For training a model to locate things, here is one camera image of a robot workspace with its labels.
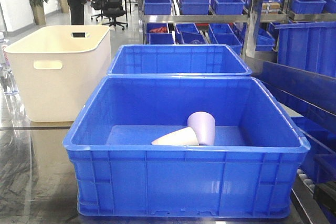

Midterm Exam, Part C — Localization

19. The beige plastic cup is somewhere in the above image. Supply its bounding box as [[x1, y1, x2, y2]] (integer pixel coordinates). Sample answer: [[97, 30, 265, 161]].
[[151, 127, 199, 146]]

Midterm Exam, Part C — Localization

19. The purple plastic cup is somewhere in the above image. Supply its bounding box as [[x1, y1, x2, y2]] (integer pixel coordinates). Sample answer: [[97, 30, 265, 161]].
[[187, 111, 215, 146]]

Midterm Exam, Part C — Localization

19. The blue bin behind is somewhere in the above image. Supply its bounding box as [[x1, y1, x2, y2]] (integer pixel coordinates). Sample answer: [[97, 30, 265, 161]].
[[107, 44, 252, 77]]

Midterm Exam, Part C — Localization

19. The large blue front bin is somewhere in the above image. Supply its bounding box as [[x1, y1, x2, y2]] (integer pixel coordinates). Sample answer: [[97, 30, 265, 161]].
[[63, 75, 310, 218]]

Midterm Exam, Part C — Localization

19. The large blue bin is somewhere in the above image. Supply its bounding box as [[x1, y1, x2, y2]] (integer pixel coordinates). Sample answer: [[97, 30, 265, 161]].
[[63, 75, 310, 218], [275, 22, 335, 77]]

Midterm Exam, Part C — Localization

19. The large blue bin right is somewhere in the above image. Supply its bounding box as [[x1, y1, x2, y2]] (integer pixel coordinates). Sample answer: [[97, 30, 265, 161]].
[[275, 22, 335, 77]]

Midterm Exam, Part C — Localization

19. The cream plastic tub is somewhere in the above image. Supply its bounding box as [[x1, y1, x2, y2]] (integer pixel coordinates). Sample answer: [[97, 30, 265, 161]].
[[5, 25, 111, 122]]

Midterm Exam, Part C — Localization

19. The black office chair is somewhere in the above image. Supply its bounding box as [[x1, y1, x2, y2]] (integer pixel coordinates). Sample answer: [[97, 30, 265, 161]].
[[90, 0, 128, 30]]

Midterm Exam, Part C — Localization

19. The metal shelving rack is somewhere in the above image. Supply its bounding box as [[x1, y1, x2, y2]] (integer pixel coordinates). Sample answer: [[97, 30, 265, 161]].
[[136, 0, 336, 59]]

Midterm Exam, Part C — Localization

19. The clear water bottle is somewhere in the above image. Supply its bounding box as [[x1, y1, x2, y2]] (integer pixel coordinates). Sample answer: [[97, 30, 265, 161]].
[[1, 32, 18, 95]]

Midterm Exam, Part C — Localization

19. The potted plant gold planter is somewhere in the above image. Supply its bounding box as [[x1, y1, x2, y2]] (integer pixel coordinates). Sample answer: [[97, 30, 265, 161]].
[[29, 0, 48, 25]]

